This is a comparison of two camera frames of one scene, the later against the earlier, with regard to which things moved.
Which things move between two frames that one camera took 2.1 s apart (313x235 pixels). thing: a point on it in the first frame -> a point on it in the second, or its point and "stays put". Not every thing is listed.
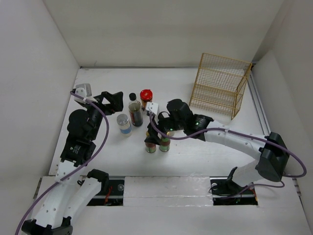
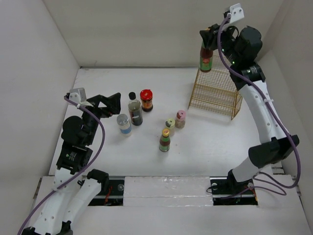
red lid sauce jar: [145, 96] stays put
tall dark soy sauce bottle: [135, 111] stays put
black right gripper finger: [153, 137] -> [210, 39]
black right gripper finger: [164, 137] -> [214, 29]
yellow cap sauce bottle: [150, 147] -> [206, 58]
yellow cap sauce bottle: [165, 145] stays put
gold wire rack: [219, 84] stays put
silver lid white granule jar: [124, 124] stays put
